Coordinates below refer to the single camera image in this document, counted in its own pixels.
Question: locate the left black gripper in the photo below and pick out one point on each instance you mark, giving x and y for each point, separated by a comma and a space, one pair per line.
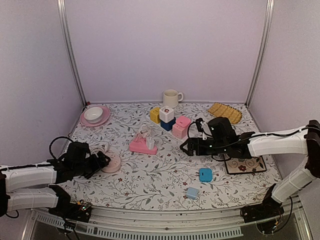
97, 166

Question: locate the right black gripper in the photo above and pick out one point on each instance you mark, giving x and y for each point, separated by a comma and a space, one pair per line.
191, 142

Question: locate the round pink socket with cord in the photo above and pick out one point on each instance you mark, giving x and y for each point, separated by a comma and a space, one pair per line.
114, 164

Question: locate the blue plug adapter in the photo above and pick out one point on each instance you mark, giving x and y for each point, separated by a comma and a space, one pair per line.
205, 175

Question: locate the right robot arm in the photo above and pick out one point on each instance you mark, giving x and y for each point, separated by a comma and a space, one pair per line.
304, 140

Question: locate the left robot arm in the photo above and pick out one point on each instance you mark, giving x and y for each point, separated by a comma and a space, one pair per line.
38, 185

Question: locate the pink cube socket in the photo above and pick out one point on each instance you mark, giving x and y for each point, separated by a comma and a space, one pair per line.
179, 131

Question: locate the pink plug adapter on top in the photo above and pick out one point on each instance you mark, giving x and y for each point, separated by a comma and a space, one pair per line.
183, 121

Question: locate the dark blue cube socket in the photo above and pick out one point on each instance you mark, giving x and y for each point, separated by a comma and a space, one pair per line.
168, 125

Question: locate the white cube socket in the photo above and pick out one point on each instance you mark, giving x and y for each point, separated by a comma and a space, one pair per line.
166, 114

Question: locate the light blue charger plug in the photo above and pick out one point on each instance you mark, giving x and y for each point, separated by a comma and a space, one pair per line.
191, 193

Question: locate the yellow cube socket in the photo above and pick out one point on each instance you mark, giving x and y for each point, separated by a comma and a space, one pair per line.
154, 115

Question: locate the yellow woven tray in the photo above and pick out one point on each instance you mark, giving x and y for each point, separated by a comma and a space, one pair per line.
226, 111

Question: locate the floral square coaster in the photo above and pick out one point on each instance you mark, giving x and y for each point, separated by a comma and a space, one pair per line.
239, 166

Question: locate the floral table cloth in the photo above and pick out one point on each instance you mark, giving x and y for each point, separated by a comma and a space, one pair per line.
159, 182

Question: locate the pink flat power strip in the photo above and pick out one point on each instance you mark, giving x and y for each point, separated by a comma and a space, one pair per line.
141, 147

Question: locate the white bowl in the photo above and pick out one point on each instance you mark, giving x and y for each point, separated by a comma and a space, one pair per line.
93, 114

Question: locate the cream ceramic mug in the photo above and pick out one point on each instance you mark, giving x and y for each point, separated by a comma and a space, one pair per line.
172, 98

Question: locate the pink plate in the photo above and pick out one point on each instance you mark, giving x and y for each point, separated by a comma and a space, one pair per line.
104, 118

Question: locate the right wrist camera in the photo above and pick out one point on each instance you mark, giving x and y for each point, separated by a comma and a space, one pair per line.
201, 128

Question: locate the white charger with cable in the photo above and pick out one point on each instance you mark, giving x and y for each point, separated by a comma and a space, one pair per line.
144, 133

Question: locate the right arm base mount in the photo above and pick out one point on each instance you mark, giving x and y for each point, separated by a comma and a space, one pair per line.
267, 209

